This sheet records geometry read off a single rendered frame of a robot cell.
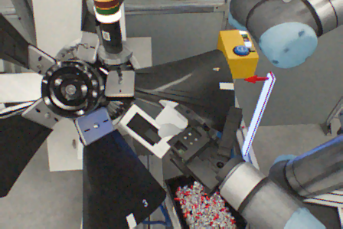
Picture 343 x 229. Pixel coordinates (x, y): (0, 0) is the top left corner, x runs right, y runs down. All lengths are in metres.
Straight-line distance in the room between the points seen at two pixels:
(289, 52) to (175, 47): 1.03
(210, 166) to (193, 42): 1.02
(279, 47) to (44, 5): 0.68
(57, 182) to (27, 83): 1.21
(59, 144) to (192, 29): 0.83
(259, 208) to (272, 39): 0.26
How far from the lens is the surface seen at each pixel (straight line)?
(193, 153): 0.49
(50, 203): 1.90
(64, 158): 0.94
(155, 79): 0.64
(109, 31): 0.54
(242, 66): 0.94
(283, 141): 2.13
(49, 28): 0.92
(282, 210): 0.47
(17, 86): 0.82
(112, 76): 0.66
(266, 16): 0.50
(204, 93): 0.62
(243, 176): 0.47
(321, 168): 0.52
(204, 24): 1.40
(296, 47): 0.47
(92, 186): 0.66
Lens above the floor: 1.62
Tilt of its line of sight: 47 degrees down
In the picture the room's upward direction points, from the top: straight up
